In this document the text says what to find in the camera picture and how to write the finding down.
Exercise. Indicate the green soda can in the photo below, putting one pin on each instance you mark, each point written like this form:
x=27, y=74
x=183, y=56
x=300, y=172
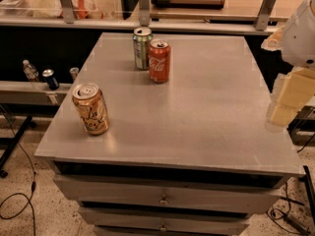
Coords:
x=142, y=37

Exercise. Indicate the silver can on shelf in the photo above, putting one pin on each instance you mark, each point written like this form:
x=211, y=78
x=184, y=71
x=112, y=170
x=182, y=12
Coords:
x=74, y=72

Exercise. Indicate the white rounded gripper body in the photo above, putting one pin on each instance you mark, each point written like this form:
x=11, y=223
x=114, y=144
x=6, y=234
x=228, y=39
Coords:
x=300, y=38

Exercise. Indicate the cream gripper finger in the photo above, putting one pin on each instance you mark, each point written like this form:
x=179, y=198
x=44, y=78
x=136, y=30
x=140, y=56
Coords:
x=273, y=42
x=289, y=95

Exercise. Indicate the clear plastic water bottle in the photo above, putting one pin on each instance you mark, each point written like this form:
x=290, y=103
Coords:
x=30, y=71

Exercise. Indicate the orange white bag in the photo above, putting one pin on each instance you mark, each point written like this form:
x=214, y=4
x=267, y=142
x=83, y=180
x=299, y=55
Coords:
x=87, y=9

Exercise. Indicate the middle metal bracket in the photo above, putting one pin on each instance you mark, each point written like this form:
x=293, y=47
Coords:
x=144, y=12

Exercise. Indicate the grey drawer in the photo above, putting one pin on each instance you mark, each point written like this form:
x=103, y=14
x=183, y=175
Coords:
x=155, y=193
x=120, y=218

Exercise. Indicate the long grey metal rail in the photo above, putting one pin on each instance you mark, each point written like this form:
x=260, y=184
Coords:
x=195, y=27

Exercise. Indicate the top grey drawer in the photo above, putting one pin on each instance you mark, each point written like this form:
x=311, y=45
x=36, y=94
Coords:
x=155, y=193

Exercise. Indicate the right metal bracket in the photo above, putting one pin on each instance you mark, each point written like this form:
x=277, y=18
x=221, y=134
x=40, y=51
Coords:
x=262, y=19

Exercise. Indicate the dark blue soda can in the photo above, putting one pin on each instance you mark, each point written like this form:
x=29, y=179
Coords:
x=50, y=78

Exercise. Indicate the grey metal drawer cabinet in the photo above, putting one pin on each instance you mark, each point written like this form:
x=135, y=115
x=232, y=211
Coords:
x=205, y=126

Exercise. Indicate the red Coca-Cola can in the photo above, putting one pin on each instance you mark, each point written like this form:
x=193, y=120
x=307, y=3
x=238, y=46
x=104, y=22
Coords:
x=159, y=60

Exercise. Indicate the lower grey drawer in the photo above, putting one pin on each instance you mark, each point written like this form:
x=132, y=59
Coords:
x=120, y=218

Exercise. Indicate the left metal bracket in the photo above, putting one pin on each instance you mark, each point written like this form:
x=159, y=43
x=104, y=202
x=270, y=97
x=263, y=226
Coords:
x=68, y=13

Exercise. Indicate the black stand leg left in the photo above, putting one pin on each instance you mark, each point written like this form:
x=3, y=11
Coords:
x=8, y=145

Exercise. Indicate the grey side shelf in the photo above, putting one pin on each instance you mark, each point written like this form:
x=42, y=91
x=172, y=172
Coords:
x=32, y=93

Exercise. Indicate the metal bracket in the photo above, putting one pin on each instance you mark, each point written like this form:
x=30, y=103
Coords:
x=144, y=12
x=68, y=13
x=262, y=19

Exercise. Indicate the orange patterned soda can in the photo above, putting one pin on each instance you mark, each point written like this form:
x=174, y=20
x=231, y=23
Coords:
x=90, y=104

